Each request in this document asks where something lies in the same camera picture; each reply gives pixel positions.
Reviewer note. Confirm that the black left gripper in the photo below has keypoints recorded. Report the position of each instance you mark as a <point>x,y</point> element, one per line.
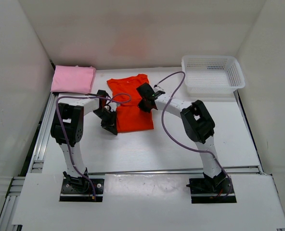
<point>110,125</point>

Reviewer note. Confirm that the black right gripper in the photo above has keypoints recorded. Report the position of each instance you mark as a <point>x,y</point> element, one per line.
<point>141,106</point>

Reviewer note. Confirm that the orange t shirt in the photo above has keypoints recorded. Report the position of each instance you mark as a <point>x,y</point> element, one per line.
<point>129,117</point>

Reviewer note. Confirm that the pink t shirt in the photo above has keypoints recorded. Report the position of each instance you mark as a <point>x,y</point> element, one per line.
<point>73,79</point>

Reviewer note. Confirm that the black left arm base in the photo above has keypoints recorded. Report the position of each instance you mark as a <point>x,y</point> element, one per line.
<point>79,189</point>

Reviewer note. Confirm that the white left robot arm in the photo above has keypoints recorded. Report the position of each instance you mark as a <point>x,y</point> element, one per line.
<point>68,126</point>

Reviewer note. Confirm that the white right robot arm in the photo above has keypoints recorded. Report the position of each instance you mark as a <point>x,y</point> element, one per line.
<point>197,122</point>

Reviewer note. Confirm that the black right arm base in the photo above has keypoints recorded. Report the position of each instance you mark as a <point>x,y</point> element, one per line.
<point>217,190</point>

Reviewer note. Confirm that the white plastic laundry basket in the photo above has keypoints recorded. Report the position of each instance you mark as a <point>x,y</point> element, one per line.
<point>212,75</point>

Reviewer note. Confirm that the aluminium table edge rail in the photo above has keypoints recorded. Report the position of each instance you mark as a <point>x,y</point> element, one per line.
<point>157,171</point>

